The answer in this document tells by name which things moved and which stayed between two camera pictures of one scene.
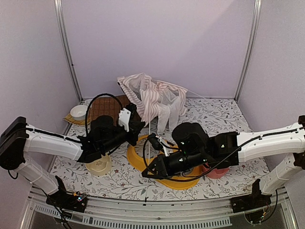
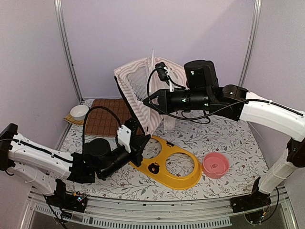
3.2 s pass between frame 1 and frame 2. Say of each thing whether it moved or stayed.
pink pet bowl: stayed
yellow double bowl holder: stayed
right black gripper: moved
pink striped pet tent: moved
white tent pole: moved
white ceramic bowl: stayed
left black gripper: moved
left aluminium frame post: stayed
